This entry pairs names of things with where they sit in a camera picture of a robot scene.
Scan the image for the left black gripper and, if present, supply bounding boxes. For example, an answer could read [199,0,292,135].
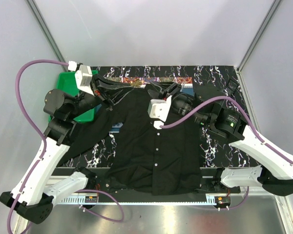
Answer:
[68,74,135,119]

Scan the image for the gold brooch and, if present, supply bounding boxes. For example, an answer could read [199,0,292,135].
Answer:
[131,80,142,87]

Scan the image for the black button shirt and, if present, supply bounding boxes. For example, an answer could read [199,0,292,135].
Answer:
[63,85,203,195]

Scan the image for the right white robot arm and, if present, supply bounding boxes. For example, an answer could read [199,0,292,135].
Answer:
[146,81,293,196]

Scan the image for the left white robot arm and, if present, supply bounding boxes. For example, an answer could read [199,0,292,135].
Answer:
[0,74,133,224]

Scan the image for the black brooch box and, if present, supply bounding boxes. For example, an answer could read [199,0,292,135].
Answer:
[226,79,239,96]

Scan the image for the blue patterned placemat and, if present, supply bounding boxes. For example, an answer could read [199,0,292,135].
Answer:
[97,77,195,134]

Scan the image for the green plastic tray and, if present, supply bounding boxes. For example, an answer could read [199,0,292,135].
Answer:
[56,72,97,123]

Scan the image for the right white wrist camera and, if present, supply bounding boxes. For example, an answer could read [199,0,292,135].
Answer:
[147,96,172,130]

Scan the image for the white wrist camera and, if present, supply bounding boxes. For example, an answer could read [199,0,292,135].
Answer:
[68,61,94,95]
[147,96,172,130]

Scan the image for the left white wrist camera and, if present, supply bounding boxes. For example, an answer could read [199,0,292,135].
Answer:
[68,61,94,95]

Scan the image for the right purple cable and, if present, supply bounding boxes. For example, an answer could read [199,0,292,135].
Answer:
[160,96,293,211]

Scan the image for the purple cable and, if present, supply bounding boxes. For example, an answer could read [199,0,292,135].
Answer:
[160,96,293,211]
[6,58,125,234]

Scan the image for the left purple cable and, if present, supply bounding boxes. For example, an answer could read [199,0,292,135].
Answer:
[6,58,125,234]

